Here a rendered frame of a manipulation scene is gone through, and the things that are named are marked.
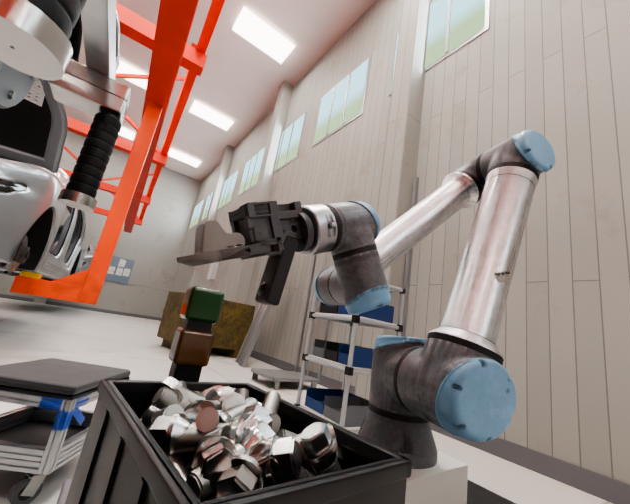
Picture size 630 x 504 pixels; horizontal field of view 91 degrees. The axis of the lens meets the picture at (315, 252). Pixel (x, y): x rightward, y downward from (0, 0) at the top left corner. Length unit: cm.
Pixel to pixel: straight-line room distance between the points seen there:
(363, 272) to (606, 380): 222
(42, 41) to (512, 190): 83
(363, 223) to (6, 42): 49
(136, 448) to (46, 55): 21
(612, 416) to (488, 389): 200
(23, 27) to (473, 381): 67
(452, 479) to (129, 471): 78
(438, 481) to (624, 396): 191
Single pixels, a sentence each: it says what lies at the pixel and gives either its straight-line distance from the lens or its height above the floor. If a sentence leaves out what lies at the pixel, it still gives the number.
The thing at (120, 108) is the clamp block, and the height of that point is 91.
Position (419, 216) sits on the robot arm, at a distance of 85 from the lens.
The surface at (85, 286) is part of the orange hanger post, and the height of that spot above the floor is 69.
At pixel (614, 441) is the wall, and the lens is 267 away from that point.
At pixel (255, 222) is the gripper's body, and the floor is 77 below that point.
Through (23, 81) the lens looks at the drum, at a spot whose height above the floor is 83.
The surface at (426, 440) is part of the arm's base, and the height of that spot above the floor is 44.
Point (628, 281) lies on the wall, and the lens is 270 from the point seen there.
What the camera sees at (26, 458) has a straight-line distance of 139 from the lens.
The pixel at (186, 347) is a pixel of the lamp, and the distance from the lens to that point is 39.
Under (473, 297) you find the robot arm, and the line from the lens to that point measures 73.
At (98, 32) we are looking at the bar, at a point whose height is 95.
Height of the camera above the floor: 63
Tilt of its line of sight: 14 degrees up
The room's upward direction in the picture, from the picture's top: 10 degrees clockwise
